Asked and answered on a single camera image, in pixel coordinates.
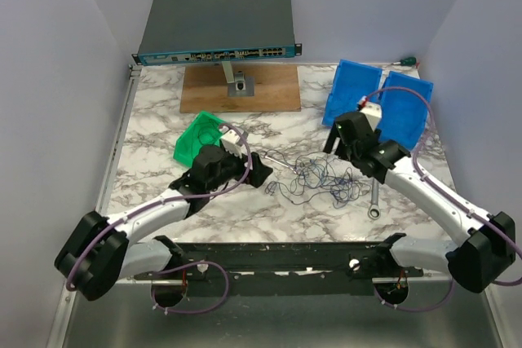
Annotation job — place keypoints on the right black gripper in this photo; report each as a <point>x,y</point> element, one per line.
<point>329,142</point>

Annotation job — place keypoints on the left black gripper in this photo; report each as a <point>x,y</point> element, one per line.
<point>259,172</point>

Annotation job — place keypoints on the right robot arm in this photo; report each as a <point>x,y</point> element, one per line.
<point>481,246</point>

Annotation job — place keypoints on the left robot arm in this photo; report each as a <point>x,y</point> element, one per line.
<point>103,249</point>

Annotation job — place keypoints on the small open-end chrome wrench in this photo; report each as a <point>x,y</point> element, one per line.
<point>279,162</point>

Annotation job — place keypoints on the blue storage bin left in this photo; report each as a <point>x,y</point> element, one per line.
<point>351,82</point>

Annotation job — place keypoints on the blue storage bin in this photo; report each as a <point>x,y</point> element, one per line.
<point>351,82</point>
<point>404,114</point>

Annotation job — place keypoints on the green storage bin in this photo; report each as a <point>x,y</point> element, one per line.
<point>204,130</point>

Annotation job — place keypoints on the blue storage bin right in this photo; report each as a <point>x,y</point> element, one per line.
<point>404,114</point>

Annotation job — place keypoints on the long ratchet chrome wrench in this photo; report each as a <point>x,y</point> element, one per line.
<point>374,211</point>

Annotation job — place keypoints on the wooden base board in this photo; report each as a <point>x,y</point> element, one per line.
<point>276,89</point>

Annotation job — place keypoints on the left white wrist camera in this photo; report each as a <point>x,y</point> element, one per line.
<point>231,141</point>

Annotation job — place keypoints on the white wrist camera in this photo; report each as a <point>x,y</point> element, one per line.
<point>231,141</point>
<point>372,111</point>

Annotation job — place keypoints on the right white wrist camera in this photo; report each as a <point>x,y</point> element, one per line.
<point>372,111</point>

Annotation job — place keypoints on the grey metal stand bracket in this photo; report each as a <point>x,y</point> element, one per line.
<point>239,84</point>

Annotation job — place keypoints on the green handled screwdriver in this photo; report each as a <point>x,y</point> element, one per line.
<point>406,62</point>

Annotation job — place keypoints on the black mounting base rail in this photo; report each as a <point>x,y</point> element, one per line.
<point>279,269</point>

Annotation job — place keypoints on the grey network switch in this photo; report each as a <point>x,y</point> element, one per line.
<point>212,31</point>

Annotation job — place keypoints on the aluminium frame rail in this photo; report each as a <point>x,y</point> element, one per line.
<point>67,298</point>

